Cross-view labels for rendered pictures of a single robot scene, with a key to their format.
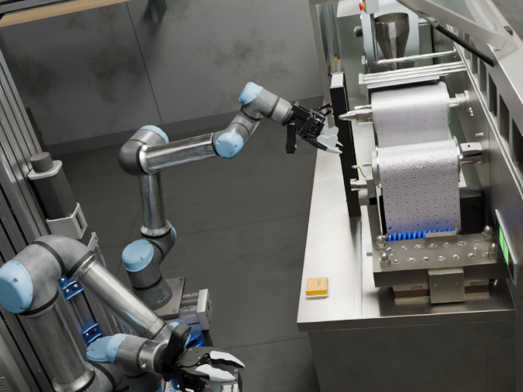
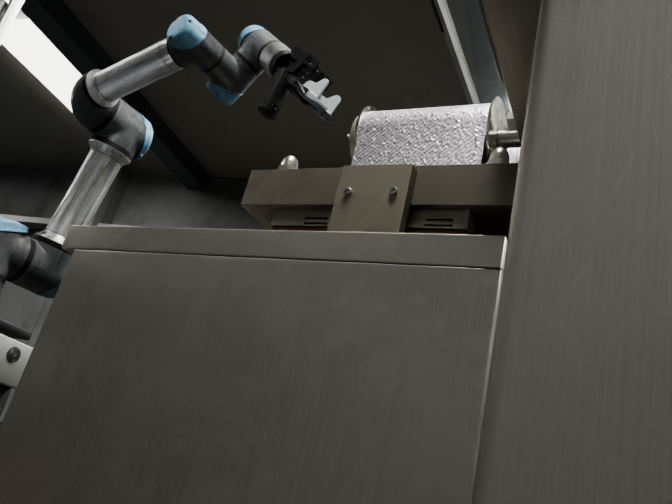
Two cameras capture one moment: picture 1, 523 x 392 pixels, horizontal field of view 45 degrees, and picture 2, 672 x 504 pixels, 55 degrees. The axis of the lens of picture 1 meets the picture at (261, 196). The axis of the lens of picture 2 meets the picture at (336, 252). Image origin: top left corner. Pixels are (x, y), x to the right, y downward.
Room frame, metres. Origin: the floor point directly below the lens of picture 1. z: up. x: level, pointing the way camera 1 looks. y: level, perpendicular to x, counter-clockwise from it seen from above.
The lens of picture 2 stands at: (0.74, -0.65, 0.59)
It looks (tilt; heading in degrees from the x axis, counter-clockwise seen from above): 22 degrees up; 15
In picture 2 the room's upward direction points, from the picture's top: 14 degrees clockwise
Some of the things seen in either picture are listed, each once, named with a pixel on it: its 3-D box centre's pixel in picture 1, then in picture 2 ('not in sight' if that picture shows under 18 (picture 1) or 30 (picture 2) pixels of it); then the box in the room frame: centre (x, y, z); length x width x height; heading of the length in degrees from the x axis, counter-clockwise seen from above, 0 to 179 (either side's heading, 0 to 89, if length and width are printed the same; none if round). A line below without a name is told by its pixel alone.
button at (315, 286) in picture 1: (317, 286); not in sight; (1.67, -0.11, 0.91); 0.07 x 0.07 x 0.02; 76
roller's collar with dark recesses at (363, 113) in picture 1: (364, 113); not in sight; (2.02, -0.42, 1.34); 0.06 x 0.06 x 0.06; 76
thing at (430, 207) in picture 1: (422, 209); (407, 189); (1.68, -0.49, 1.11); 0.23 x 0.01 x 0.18; 76
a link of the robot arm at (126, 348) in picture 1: (131, 352); not in sight; (1.20, 0.40, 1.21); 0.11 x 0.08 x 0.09; 57
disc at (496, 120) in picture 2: (456, 159); (497, 139); (1.71, -0.63, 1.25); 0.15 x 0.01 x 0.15; 166
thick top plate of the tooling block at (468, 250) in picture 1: (437, 259); (388, 213); (1.56, -0.49, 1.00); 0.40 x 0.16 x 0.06; 76
